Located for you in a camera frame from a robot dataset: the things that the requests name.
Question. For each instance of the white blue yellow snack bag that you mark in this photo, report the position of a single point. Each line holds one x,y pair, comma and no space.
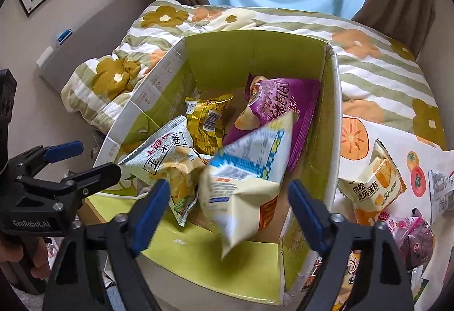
241,190

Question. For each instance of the yellow gold snack packet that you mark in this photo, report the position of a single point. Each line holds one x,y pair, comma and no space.
204,126

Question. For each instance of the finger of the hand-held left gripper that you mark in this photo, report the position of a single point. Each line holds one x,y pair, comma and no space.
64,151
95,176

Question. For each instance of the green-lined cardboard box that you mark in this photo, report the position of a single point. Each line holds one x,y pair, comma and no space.
230,59

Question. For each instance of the purple chip bag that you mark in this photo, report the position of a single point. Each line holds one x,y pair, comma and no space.
273,95

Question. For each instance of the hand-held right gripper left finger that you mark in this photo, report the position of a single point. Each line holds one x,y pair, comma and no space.
152,215

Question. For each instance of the cartoon print snack packet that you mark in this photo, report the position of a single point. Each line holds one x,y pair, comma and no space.
352,275

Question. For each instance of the pale green corn snack bag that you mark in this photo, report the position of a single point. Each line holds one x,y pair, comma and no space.
159,151

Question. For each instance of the orange cake packet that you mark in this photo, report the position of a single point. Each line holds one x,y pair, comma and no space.
376,183

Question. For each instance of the person's left hand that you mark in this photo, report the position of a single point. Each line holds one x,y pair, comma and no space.
39,256

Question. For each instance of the small blue box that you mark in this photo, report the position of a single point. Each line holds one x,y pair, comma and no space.
65,35

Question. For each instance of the floral striped quilt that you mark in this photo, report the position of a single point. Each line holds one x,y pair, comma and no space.
372,80

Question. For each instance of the white wall switch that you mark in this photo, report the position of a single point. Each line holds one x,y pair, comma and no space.
44,57

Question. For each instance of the pink purple snack packet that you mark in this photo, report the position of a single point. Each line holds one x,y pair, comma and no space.
415,240

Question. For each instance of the blue and white snack packet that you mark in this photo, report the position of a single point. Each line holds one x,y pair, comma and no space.
441,194

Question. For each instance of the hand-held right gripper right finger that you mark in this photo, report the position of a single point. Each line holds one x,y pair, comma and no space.
308,219

